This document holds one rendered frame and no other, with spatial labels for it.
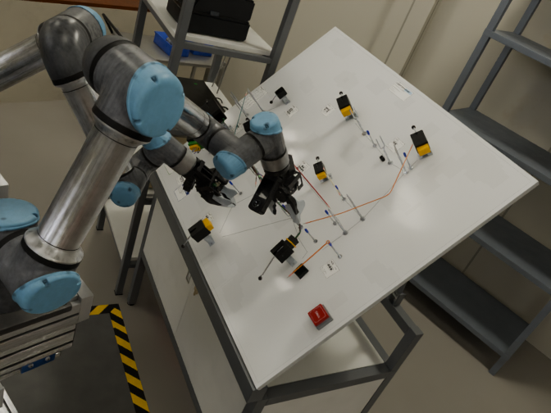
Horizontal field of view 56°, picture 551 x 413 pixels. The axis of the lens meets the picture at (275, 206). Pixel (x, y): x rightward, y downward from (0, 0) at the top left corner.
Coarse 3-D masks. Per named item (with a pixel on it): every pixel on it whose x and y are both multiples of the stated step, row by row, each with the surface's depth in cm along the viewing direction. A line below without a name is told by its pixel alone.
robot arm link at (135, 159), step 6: (132, 156) 149; (138, 156) 147; (144, 156) 145; (132, 162) 144; (138, 162) 145; (144, 162) 146; (150, 162) 146; (144, 168) 145; (150, 168) 147; (156, 168) 149; (150, 174) 148
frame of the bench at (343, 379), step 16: (144, 240) 253; (144, 256) 253; (128, 304) 277; (160, 304) 234; (368, 336) 200; (176, 352) 216; (384, 352) 195; (368, 368) 186; (384, 368) 189; (288, 384) 168; (304, 384) 170; (320, 384) 172; (336, 384) 176; (352, 384) 181; (384, 384) 194; (272, 400) 163; (288, 400) 167
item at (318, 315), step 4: (320, 304) 155; (316, 308) 155; (320, 308) 154; (324, 308) 154; (308, 312) 155; (312, 312) 154; (316, 312) 154; (320, 312) 153; (324, 312) 153; (312, 316) 154; (316, 316) 153; (320, 316) 153; (324, 316) 152; (328, 316) 152; (312, 320) 153; (316, 320) 152; (320, 320) 152; (324, 320) 152; (316, 324) 152
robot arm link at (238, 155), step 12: (228, 132) 128; (216, 144) 127; (228, 144) 125; (240, 144) 125; (252, 144) 125; (216, 156) 124; (228, 156) 123; (240, 156) 124; (252, 156) 125; (264, 156) 129; (216, 168) 128; (228, 168) 123; (240, 168) 125
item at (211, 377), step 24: (192, 288) 203; (192, 312) 203; (192, 336) 203; (216, 336) 184; (192, 360) 203; (216, 360) 184; (192, 384) 202; (216, 384) 184; (216, 408) 183; (240, 408) 168
